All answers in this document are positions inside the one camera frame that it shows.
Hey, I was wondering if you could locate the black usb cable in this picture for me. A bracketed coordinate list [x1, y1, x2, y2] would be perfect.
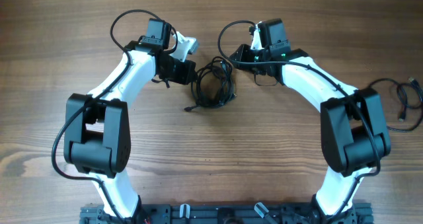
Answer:
[184, 56, 237, 112]

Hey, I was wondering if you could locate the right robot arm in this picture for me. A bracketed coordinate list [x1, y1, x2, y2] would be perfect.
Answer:
[229, 19, 391, 223]

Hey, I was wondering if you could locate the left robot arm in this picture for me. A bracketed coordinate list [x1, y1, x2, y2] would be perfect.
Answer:
[62, 19, 198, 223]

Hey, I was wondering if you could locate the left camera cable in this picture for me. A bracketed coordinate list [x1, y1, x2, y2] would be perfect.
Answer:
[51, 9, 163, 224]

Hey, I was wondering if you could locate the camera cable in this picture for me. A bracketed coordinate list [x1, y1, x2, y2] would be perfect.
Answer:
[51, 9, 163, 224]
[217, 20, 381, 223]

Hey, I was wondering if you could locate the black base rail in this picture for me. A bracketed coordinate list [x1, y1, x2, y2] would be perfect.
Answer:
[79, 203, 374, 224]

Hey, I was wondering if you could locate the right camera cable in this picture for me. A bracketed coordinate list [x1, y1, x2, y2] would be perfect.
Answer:
[217, 20, 381, 223]

